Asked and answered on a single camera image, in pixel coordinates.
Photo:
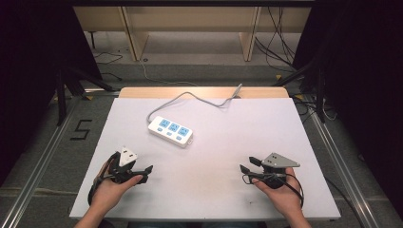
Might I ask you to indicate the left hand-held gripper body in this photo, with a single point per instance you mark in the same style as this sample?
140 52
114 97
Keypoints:
124 160

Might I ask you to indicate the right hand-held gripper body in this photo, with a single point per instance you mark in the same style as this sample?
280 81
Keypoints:
276 162

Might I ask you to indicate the person's left hand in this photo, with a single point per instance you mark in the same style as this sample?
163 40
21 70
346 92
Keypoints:
109 193

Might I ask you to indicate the person's right hand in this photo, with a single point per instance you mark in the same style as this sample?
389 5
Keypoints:
285 198

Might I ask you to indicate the white table mat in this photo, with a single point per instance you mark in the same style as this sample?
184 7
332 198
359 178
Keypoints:
215 164

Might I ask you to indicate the white blue power strip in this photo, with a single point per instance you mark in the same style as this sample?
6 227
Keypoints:
171 131

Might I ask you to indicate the black metal stand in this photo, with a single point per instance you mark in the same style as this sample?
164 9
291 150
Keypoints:
321 95
61 101

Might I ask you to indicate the wooden table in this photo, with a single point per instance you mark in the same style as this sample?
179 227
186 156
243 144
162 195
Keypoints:
177 92

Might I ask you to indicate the black curtain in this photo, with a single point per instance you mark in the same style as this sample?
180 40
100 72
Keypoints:
364 79
34 79

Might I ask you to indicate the aluminium floor rail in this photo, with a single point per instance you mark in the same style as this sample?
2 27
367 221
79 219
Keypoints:
41 161
342 171

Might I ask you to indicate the light wooden desk frame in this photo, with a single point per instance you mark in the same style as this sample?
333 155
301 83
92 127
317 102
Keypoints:
193 23

